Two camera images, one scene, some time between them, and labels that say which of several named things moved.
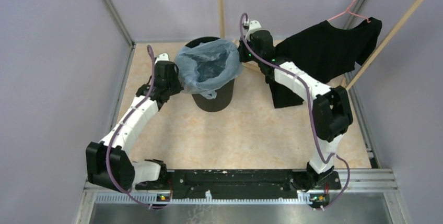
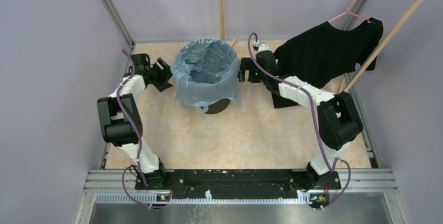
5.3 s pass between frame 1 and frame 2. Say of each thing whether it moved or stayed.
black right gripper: moved
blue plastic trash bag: moved
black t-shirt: stayed
